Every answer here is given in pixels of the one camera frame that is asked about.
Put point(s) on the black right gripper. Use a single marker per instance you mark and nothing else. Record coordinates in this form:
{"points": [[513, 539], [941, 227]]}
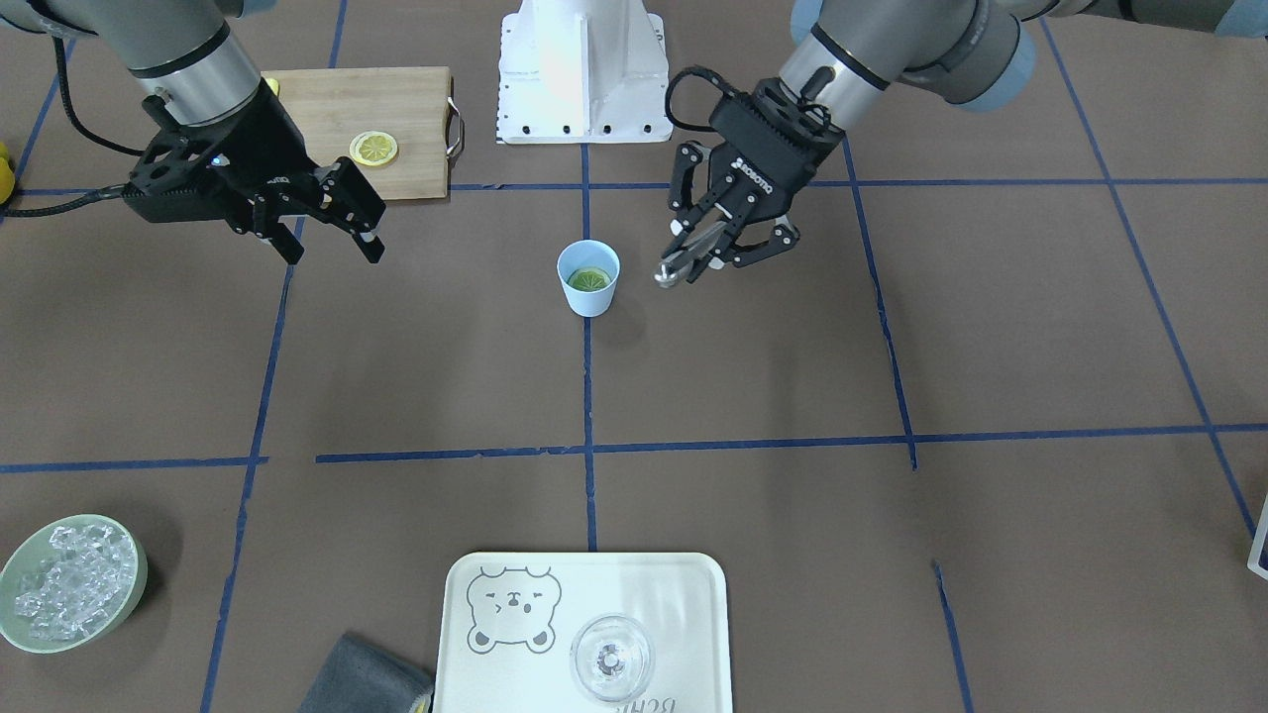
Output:
{"points": [[260, 142]]}

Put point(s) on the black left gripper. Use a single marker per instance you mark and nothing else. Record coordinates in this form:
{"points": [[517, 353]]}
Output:
{"points": [[761, 178]]}

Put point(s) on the yellow lemon slice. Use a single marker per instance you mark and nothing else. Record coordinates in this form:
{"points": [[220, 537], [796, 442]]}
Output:
{"points": [[373, 148]]}

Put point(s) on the steel muddler black tip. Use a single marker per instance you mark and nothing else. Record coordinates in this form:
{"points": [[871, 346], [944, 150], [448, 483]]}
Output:
{"points": [[691, 253]]}

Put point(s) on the green lime slice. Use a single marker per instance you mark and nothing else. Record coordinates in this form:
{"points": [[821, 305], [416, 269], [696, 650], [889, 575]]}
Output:
{"points": [[588, 279]]}

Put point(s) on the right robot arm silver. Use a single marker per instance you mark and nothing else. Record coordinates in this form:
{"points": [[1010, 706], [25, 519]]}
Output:
{"points": [[184, 51]]}

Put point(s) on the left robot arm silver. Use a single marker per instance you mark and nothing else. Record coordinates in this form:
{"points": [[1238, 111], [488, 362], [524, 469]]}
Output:
{"points": [[976, 55]]}

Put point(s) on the light blue paper cup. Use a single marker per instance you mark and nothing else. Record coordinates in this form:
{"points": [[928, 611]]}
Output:
{"points": [[588, 253]]}

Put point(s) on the wooden cutting board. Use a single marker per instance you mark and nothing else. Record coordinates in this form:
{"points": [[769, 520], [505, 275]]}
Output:
{"points": [[412, 104]]}

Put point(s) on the green bowl of ice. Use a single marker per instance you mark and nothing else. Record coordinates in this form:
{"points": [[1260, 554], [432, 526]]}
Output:
{"points": [[71, 583]]}

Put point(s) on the cream bear tray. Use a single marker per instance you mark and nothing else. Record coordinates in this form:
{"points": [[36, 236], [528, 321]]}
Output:
{"points": [[509, 622]]}

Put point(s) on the grey folded cloth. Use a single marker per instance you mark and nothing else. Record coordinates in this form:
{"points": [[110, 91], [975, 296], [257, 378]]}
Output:
{"points": [[360, 677]]}

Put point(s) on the clear wine glass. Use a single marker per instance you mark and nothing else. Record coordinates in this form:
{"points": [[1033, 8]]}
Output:
{"points": [[612, 659]]}

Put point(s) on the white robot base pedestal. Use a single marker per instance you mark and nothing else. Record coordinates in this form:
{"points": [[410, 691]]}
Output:
{"points": [[582, 72]]}

